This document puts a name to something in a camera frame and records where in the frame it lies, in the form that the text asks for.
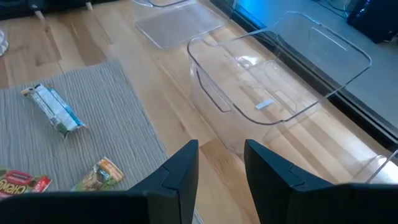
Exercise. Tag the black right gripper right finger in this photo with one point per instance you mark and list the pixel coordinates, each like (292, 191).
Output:
(295, 202)

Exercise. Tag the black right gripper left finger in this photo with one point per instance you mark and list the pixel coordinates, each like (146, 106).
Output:
(161, 202)

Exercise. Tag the red green Chewy granola bar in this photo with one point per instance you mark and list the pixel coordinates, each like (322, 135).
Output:
(21, 183)

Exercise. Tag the clear plastic bin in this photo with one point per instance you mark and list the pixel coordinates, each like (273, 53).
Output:
(217, 99)
(373, 169)
(177, 28)

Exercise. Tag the grey woven placemat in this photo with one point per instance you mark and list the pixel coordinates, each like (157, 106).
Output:
(109, 118)

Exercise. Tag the black equipment box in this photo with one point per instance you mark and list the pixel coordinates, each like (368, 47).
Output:
(373, 18)

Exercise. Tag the small green potted plant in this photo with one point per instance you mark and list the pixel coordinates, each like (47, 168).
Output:
(2, 43)

